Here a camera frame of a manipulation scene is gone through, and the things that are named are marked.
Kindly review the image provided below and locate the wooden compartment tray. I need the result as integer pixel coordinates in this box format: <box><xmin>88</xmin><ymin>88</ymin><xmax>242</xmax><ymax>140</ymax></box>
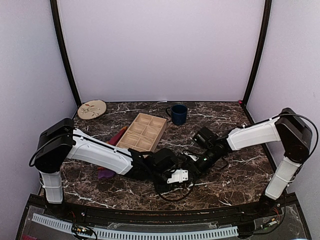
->
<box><xmin>116</xmin><ymin>113</ymin><xmax>167</xmax><ymax>152</ymax></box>

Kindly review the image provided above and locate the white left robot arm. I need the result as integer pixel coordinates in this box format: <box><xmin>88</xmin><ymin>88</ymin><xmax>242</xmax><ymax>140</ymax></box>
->
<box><xmin>29</xmin><ymin>118</ymin><xmax>195</xmax><ymax>204</ymax></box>

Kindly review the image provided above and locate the purple striped sock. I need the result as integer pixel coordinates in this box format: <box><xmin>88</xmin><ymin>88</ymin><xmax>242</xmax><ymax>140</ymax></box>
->
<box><xmin>97</xmin><ymin>126</ymin><xmax>128</xmax><ymax>180</ymax></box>

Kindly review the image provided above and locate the dark blue mug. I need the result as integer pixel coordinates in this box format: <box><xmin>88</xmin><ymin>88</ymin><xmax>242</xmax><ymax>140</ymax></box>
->
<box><xmin>165</xmin><ymin>104</ymin><xmax>188</xmax><ymax>126</ymax></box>

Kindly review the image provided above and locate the white slotted cable duct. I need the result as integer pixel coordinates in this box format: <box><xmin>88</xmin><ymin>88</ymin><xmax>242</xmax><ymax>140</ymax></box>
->
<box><xmin>31</xmin><ymin>213</ymin><xmax>239</xmax><ymax>240</ymax></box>

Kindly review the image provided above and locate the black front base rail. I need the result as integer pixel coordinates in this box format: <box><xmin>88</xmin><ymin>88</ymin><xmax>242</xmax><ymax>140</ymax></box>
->
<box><xmin>27</xmin><ymin>193</ymin><xmax>298</xmax><ymax>227</ymax></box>

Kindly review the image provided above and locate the left black frame post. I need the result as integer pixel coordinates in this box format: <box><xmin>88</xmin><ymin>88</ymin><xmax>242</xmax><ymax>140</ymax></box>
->
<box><xmin>49</xmin><ymin>0</ymin><xmax>82</xmax><ymax>107</ymax></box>

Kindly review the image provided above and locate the black frame post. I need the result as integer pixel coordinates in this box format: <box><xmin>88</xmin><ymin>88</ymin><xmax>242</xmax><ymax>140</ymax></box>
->
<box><xmin>241</xmin><ymin>0</ymin><xmax>273</xmax><ymax>108</ymax></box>
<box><xmin>49</xmin><ymin>0</ymin><xmax>82</xmax><ymax>107</ymax></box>

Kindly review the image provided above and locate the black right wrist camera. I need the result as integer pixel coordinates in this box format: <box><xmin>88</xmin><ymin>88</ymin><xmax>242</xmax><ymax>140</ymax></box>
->
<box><xmin>192</xmin><ymin>127</ymin><xmax>219</xmax><ymax>149</ymax></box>

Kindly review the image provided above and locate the right black frame post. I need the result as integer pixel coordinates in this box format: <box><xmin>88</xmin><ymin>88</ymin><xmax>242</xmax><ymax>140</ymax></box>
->
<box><xmin>241</xmin><ymin>0</ymin><xmax>273</xmax><ymax>108</ymax></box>

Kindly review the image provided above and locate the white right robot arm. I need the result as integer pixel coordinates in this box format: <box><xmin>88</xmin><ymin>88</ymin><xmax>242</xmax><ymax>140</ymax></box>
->
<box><xmin>183</xmin><ymin>107</ymin><xmax>320</xmax><ymax>201</ymax></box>

